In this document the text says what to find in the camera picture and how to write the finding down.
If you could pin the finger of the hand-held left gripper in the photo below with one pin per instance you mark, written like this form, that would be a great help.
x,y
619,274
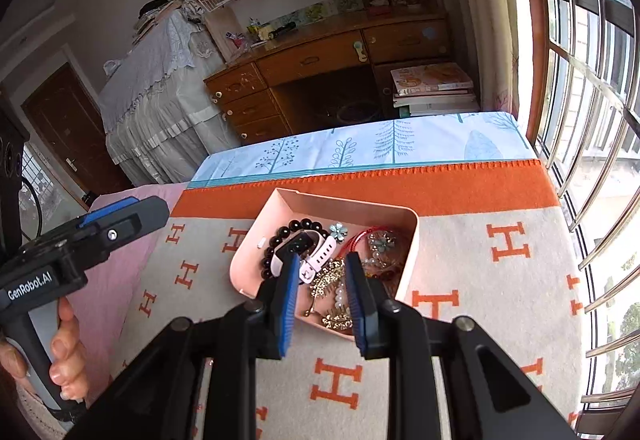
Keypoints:
x,y
110,210
140,220

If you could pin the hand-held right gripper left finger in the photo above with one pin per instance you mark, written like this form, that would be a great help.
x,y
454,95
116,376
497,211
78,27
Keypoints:
x,y
289,305

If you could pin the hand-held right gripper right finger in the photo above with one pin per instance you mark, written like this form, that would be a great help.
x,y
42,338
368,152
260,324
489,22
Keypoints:
x,y
356,305

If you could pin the pink jewelry tray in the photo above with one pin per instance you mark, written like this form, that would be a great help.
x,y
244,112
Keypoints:
x,y
320,210

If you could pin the person's left hand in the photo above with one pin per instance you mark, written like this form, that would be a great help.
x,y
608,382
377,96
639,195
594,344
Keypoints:
x,y
70,355

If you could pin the silver flower hairpin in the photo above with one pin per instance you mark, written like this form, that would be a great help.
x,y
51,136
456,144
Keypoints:
x,y
382,245

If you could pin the pink bed sheet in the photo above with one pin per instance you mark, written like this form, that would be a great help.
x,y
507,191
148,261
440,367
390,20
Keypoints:
x,y
115,290

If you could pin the blue flower brooch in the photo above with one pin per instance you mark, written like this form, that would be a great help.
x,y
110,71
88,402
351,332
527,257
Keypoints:
x,y
338,231

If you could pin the wooden door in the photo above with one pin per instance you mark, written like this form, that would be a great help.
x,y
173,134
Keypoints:
x,y
65,119

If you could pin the orange grey printed blanket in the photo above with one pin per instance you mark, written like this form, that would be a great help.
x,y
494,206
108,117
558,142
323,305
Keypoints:
x,y
475,280

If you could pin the white lace cover cloth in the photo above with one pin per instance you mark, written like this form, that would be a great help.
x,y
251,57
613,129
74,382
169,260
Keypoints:
x,y
150,69

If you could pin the blue tree print cloth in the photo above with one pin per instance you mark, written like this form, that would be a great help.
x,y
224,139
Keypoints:
x,y
435,139

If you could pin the wooden desk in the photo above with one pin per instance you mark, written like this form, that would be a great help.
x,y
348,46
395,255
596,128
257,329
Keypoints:
x,y
310,59

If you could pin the black flashlight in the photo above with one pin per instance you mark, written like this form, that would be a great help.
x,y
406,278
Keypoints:
x,y
282,29

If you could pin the stack of books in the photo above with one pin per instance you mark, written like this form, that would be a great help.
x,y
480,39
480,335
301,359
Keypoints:
x,y
430,74

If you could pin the teal child safety lock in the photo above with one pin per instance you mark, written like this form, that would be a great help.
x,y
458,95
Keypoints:
x,y
358,50

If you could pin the colourful printed sheet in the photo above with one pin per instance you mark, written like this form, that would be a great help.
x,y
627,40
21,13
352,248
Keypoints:
x,y
320,12

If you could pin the metal window grille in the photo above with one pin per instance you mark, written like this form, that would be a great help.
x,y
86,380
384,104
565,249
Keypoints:
x,y
590,79

